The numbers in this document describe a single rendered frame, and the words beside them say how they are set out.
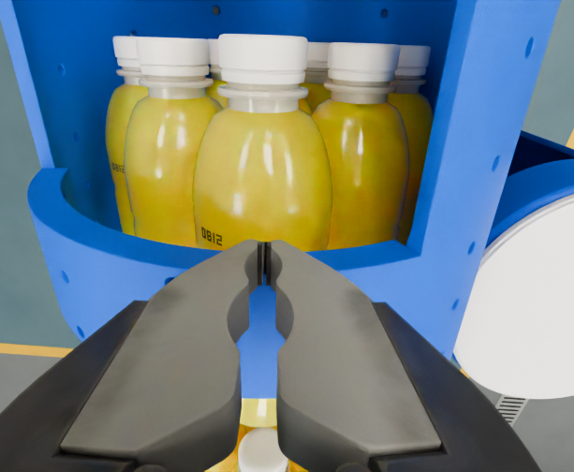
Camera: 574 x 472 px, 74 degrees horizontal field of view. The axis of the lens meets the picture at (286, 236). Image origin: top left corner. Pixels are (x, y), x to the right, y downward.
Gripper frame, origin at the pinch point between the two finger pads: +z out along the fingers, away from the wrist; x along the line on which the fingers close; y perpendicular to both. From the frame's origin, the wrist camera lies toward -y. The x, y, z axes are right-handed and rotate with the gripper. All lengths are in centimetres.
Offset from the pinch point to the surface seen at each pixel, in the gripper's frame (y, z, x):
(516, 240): 9.9, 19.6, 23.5
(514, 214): 8.0, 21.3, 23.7
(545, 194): 6.0, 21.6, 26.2
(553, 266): 12.8, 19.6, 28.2
